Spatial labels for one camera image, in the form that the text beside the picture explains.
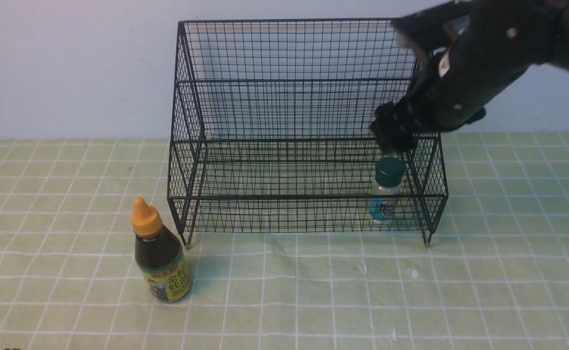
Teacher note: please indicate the black wire mesh rack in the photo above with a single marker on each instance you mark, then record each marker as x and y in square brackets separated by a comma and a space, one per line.
[270, 130]

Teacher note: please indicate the dark sauce bottle orange cap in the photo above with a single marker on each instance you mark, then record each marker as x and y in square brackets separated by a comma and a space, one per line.
[159, 254]

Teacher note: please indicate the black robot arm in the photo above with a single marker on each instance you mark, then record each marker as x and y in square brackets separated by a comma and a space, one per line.
[469, 51]

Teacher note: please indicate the green checkered tablecloth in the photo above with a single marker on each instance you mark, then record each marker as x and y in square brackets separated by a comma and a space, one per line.
[496, 276]

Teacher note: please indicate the small shaker bottle green cap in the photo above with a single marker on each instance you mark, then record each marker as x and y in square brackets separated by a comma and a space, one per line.
[387, 185]

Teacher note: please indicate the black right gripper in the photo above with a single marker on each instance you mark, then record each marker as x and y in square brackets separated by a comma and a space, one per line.
[470, 52]

